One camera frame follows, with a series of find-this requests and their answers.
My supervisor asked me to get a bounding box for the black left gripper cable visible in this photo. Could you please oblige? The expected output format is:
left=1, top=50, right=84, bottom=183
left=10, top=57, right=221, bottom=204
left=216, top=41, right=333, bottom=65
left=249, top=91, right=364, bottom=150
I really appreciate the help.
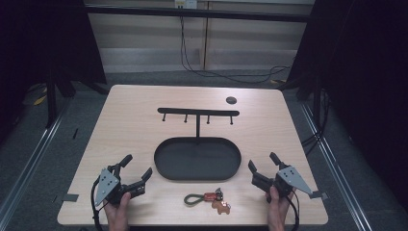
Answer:
left=90, top=176, right=105, bottom=231

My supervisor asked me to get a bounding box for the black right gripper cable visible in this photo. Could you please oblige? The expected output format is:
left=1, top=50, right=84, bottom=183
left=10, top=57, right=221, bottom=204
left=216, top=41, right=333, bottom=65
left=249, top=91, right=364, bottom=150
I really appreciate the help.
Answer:
left=285, top=190, right=300, bottom=231

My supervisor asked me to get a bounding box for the yellow floor tape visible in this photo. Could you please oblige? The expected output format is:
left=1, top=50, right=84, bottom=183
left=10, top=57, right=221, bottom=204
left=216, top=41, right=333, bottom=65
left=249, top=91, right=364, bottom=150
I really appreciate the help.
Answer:
left=33, top=86, right=48, bottom=107

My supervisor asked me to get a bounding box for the person's right hand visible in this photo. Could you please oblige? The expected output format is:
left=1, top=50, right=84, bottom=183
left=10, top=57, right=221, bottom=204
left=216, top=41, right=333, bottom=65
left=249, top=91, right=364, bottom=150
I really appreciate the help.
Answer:
left=265, top=186, right=295, bottom=231

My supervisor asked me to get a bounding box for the black horizontal rail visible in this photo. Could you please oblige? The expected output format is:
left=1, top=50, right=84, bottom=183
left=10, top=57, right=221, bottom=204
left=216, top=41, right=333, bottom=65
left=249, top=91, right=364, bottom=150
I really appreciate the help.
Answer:
left=84, top=5, right=311, bottom=23

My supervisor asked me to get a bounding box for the white wall socket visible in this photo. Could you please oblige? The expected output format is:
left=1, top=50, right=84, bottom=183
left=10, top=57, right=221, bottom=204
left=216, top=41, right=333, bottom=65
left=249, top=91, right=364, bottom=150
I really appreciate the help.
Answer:
left=174, top=0, right=198, bottom=10

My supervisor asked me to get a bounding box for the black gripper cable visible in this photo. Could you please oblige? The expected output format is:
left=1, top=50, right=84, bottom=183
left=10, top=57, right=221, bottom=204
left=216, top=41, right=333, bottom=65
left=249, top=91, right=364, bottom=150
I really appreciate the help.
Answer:
left=90, top=176, right=105, bottom=231
left=285, top=190, right=300, bottom=231

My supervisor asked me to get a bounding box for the black metal stand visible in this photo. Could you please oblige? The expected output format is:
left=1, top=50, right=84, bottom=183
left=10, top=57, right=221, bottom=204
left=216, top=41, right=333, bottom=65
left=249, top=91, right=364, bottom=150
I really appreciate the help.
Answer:
left=278, top=68, right=325, bottom=129
left=45, top=64, right=110, bottom=129

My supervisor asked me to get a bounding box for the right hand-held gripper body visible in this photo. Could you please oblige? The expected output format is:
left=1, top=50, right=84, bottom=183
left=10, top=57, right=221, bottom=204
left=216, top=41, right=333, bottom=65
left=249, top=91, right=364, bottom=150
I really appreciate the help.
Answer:
left=251, top=165, right=314, bottom=198

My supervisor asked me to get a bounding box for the black key rack with tray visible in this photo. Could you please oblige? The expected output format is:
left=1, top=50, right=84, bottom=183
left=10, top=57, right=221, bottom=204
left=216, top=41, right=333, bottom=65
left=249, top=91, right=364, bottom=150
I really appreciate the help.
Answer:
left=153, top=107, right=242, bottom=182

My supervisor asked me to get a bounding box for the bundle of black floor cables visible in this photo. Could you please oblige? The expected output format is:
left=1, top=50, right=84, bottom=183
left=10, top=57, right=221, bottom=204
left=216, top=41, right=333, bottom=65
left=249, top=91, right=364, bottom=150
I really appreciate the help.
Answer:
left=300, top=90, right=331, bottom=157

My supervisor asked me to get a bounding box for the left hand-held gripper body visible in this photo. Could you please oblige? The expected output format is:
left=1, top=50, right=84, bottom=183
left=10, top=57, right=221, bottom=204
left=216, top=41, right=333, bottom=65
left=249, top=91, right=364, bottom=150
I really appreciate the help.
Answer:
left=93, top=165, right=147, bottom=207

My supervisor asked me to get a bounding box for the person's left hand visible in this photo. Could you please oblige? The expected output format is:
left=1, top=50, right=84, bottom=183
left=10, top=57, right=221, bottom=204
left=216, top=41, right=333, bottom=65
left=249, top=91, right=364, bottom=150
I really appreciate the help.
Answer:
left=103, top=192, right=133, bottom=231

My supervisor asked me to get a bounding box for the keychain with green loop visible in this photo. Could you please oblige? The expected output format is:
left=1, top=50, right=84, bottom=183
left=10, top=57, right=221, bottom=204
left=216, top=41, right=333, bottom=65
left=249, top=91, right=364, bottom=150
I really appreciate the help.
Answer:
left=183, top=188, right=232, bottom=216

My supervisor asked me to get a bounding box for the black hanging wall cable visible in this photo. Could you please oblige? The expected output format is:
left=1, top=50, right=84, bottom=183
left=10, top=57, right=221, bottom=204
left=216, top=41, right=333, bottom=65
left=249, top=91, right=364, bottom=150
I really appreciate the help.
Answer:
left=179, top=15, right=293, bottom=85

